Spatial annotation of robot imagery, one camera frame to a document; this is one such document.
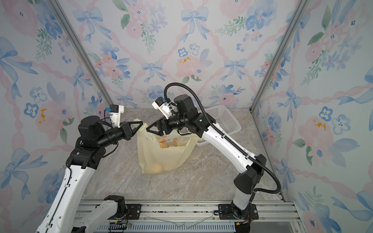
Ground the yellow plastic bag orange print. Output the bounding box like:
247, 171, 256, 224
136, 123, 200, 174

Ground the beige pear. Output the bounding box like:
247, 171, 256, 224
150, 163, 163, 174

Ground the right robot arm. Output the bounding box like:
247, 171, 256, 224
147, 94, 266, 219

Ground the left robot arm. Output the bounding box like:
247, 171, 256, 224
37, 116, 143, 233

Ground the white plastic basket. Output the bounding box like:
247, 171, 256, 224
205, 105, 241, 136

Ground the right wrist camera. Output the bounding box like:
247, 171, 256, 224
152, 97, 173, 119

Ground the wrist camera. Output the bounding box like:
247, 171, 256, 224
152, 97, 173, 119
105, 104, 124, 128

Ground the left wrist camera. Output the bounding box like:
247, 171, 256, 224
105, 104, 124, 128

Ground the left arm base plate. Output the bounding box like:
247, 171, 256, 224
109, 203, 142, 220

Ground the aluminium frame rail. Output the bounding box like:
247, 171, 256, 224
74, 200, 306, 233

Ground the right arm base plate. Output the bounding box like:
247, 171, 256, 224
214, 203, 259, 221

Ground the black corrugated cable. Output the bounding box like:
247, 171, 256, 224
163, 82, 282, 194

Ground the right corner aluminium post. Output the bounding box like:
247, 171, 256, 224
250, 0, 309, 113

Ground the corner aluminium post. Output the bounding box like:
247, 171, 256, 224
46, 0, 114, 105
250, 0, 309, 113

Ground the left corner aluminium post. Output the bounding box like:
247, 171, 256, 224
46, 0, 114, 105

